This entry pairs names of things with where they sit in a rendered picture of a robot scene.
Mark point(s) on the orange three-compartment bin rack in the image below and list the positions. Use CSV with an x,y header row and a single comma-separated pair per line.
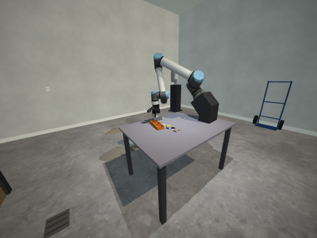
x,y
156,125

